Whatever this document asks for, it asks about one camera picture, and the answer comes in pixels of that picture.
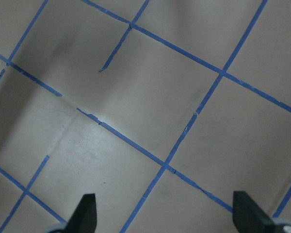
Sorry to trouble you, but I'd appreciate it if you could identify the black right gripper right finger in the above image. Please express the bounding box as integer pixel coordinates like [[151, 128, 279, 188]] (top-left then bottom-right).
[[232, 191, 275, 233]]

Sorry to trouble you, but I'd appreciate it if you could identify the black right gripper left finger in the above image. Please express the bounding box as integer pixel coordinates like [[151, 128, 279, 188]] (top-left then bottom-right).
[[65, 193, 97, 233]]

